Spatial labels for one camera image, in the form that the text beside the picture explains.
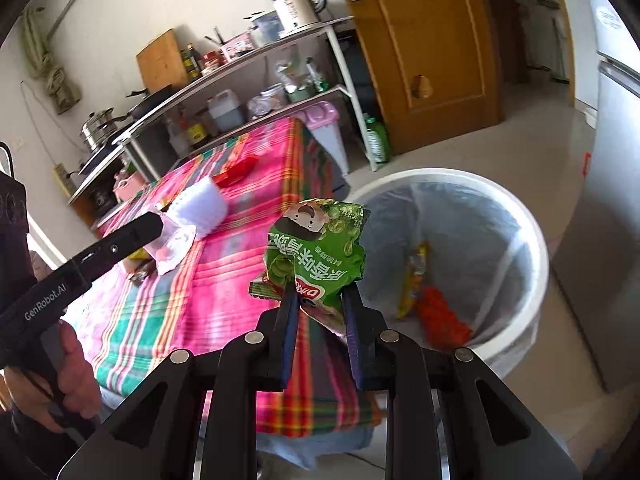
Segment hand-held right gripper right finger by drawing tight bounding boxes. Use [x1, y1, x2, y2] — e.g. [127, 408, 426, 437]
[340, 285, 583, 480]

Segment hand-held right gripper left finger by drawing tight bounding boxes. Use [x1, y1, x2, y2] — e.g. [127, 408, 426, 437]
[59, 284, 303, 480]

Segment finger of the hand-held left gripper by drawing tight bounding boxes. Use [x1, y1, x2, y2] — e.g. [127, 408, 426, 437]
[72, 211, 165, 283]

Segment clear plastic wrapper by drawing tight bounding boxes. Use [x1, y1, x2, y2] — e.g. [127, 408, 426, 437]
[147, 215, 198, 276]

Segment green snack packet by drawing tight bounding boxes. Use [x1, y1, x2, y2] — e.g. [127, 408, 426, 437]
[248, 198, 371, 336]

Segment red snack packet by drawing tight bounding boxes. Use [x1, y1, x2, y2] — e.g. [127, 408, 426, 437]
[214, 156, 260, 188]

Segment white round trash bin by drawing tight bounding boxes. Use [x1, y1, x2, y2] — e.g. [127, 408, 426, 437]
[345, 167, 551, 378]

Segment person's left hand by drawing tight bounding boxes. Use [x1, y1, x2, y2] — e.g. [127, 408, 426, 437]
[0, 322, 103, 433]

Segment yellow snack wrapper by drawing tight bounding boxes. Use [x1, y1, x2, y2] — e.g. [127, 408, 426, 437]
[396, 242, 431, 320]

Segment white tissue pack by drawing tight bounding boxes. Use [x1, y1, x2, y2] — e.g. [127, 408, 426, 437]
[162, 180, 228, 238]

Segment pink green plaid tablecloth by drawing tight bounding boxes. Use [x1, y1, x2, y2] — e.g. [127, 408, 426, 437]
[60, 116, 388, 436]

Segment orange snack wrapper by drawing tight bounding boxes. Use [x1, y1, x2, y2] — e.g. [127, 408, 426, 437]
[417, 286, 473, 350]

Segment light blue sheet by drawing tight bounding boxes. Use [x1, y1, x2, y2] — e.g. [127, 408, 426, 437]
[257, 425, 373, 466]

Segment steel steamer pot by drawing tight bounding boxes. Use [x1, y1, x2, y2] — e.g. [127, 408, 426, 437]
[80, 107, 133, 153]

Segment clear plastic bottle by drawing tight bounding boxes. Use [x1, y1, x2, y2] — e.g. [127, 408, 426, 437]
[165, 115, 188, 158]

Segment yellow label sauce bottle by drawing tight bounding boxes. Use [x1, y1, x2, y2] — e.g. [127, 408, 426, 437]
[185, 110, 208, 148]

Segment black frying pan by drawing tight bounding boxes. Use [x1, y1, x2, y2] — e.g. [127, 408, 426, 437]
[125, 85, 173, 116]

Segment clear plastic bin liner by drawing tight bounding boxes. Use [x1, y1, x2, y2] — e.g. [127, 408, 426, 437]
[357, 180, 531, 351]

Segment dark liquid plastic jug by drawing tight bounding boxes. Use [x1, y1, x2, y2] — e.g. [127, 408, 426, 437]
[206, 89, 246, 133]

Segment wooden cutting board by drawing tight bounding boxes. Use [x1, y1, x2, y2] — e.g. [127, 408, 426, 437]
[136, 28, 191, 93]

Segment green hanging rag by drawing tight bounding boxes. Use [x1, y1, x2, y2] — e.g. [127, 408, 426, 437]
[20, 6, 81, 116]

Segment crumpled clear plastic bag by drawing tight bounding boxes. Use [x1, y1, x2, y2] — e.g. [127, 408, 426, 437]
[247, 87, 286, 121]

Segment large green bottle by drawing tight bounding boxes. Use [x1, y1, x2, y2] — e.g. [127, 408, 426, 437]
[364, 115, 391, 163]

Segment pink lidded bin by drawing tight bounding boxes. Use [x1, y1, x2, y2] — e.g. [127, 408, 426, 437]
[295, 101, 351, 176]

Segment green bowl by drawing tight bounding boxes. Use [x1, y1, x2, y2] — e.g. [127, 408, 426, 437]
[285, 82, 316, 103]

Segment small green bottle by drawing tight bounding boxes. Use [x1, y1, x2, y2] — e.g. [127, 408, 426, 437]
[305, 57, 328, 93]

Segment clear lidded plastic container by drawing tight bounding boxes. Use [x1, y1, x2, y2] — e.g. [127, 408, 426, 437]
[245, 10, 283, 48]

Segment white metal shelf rack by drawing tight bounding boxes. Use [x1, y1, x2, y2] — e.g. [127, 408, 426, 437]
[67, 16, 378, 211]

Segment white electric kettle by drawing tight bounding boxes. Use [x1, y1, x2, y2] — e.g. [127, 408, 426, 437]
[270, 0, 326, 36]

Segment wooden door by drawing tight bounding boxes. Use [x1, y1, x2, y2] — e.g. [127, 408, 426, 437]
[327, 0, 503, 156]

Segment white refrigerator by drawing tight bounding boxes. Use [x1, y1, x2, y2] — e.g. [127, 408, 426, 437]
[550, 0, 640, 393]

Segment wall power socket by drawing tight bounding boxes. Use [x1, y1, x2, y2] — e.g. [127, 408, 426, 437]
[54, 162, 76, 198]

